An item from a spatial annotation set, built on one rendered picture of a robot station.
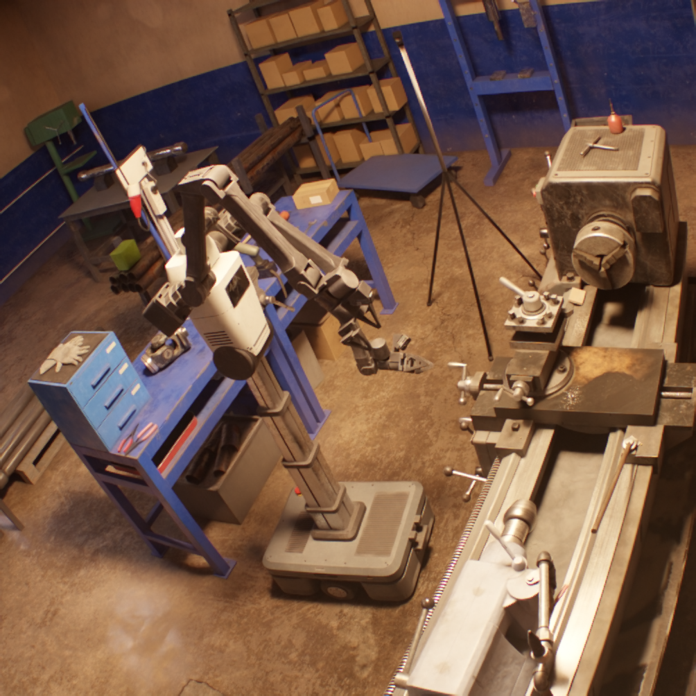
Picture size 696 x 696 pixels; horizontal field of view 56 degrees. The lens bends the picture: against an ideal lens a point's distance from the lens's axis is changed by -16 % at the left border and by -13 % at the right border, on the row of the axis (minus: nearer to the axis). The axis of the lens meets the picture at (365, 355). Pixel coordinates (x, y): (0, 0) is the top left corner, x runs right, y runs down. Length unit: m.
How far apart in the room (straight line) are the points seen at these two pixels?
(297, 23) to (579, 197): 4.13
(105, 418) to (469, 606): 2.00
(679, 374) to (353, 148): 4.77
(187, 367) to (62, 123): 5.29
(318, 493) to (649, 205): 1.71
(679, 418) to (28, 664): 3.41
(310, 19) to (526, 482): 4.87
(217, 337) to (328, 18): 4.24
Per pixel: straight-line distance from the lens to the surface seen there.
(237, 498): 3.80
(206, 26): 7.53
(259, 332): 2.55
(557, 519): 2.36
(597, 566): 2.09
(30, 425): 5.33
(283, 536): 3.30
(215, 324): 2.45
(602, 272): 2.70
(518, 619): 1.74
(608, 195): 2.81
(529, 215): 5.43
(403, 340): 2.78
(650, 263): 2.94
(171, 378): 3.46
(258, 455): 3.92
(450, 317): 4.55
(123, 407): 3.29
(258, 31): 6.74
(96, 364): 3.18
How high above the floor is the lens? 2.57
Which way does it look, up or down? 35 degrees down
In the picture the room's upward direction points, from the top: 22 degrees counter-clockwise
